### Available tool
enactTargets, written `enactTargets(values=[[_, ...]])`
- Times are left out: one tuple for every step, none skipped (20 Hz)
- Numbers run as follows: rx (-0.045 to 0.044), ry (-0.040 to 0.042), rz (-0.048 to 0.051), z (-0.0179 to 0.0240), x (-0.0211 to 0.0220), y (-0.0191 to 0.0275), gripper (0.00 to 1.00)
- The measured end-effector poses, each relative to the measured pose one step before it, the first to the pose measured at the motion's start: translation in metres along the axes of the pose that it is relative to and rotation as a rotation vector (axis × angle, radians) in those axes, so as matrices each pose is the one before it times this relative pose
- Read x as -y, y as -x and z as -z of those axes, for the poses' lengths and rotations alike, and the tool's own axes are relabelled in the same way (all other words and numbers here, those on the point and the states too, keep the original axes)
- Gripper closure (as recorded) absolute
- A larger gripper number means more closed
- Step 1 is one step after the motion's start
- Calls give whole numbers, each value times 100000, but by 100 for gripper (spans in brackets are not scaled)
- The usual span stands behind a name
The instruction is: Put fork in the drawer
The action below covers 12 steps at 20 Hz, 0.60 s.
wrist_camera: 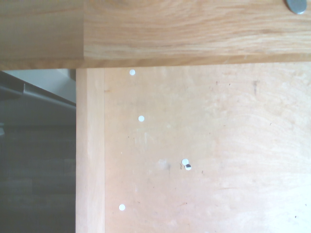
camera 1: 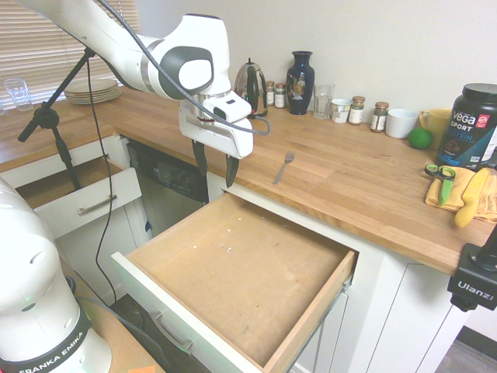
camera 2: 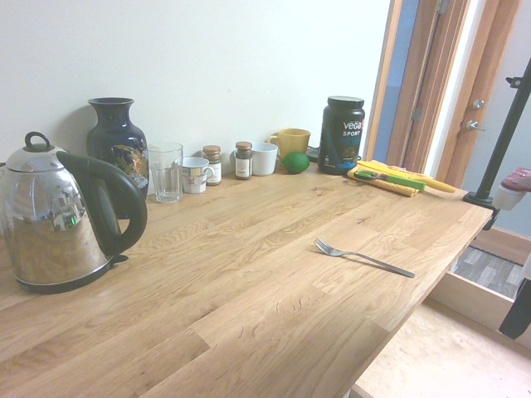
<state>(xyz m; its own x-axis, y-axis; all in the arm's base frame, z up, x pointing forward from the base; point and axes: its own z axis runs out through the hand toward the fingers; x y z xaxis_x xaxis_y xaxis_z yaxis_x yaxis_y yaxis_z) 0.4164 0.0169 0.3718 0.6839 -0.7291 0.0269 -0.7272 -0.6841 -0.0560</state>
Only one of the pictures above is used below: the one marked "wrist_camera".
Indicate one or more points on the dark metal fork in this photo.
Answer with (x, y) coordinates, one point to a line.
(295, 6)

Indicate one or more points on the large open wooden drawer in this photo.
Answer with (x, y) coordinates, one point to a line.
(218, 145)

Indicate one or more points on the white and black paper dot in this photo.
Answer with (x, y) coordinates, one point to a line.
(188, 167)

